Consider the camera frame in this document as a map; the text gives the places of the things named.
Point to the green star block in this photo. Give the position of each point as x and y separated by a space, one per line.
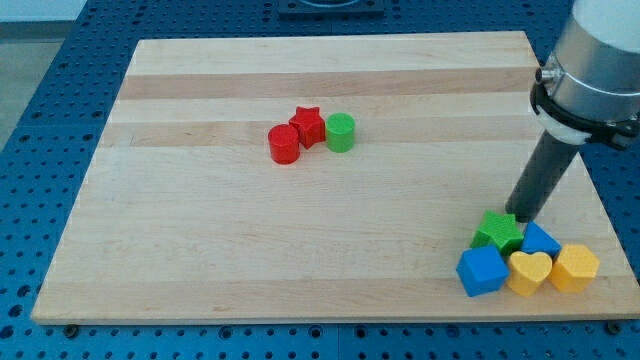
500 231

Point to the blue triangle block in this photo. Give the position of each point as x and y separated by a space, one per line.
536 239

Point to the red cylinder block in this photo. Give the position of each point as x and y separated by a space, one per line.
284 144

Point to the red star block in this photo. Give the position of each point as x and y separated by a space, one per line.
310 126

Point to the yellow heart block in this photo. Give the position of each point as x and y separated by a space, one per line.
528 272

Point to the yellow hexagon block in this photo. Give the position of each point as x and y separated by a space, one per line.
574 268

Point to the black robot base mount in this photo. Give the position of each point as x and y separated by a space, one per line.
331 8

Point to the wooden board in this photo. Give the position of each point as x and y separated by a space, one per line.
184 218

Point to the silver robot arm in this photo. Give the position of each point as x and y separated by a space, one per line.
587 91

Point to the green cylinder block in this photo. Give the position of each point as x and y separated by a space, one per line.
340 132

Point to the blue cube block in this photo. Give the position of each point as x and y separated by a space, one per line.
482 270

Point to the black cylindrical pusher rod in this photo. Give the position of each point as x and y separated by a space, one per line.
545 167

